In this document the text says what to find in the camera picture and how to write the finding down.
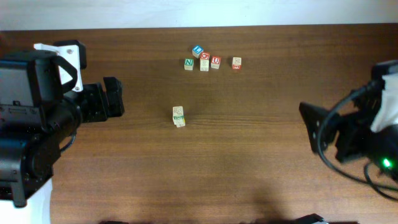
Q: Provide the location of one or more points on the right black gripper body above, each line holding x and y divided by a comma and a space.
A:
352, 138

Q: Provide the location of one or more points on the blue L wooden block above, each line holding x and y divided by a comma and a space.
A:
196, 51

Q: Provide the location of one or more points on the red C wooden block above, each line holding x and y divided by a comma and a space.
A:
204, 61

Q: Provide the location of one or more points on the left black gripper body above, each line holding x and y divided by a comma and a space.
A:
91, 98

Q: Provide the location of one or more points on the green N wooden block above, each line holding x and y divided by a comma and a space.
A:
188, 64

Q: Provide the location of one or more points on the green-sided plain wooden block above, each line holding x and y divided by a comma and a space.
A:
178, 112

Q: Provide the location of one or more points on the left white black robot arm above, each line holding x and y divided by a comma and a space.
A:
43, 103

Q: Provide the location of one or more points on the yellow-sided plain wooden block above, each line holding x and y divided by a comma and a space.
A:
179, 122

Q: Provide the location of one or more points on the red-sided plain wooden block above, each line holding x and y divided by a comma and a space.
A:
236, 63

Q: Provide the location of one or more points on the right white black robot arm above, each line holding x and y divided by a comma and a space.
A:
384, 78

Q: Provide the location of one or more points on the red U wooden block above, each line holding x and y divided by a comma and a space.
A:
215, 62

